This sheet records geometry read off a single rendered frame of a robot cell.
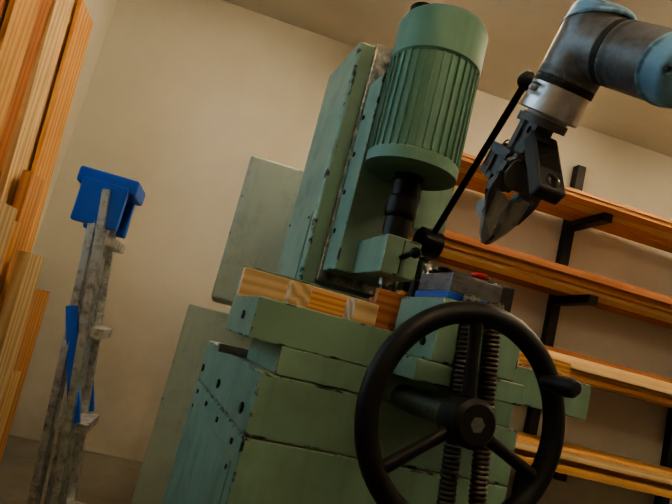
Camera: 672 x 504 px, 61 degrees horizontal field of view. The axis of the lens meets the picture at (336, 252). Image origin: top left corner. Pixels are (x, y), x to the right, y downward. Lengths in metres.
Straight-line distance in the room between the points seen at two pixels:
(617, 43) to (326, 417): 0.63
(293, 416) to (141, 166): 2.77
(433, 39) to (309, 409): 0.68
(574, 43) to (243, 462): 0.73
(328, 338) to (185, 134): 2.78
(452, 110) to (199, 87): 2.67
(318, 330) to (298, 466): 0.19
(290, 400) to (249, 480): 0.12
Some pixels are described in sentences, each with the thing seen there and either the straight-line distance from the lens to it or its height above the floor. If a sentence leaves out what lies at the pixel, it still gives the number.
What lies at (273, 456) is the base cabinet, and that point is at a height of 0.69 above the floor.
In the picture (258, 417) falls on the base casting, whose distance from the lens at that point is 0.82.
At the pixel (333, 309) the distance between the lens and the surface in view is 1.00.
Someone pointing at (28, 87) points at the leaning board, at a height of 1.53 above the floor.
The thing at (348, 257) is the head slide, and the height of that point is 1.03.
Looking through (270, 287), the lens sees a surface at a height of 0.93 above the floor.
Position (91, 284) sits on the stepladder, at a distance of 1.61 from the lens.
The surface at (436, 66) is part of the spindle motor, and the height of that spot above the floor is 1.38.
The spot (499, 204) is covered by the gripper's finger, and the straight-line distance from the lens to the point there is 0.92.
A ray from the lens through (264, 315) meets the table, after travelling 0.81.
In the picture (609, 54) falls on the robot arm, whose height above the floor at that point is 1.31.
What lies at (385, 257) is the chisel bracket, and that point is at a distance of 0.99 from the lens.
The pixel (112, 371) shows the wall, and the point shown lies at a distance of 3.41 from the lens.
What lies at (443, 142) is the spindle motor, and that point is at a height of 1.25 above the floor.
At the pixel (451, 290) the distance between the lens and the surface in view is 0.82.
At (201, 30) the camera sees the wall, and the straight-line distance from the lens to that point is 3.76.
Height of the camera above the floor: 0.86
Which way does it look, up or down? 9 degrees up
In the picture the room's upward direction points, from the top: 14 degrees clockwise
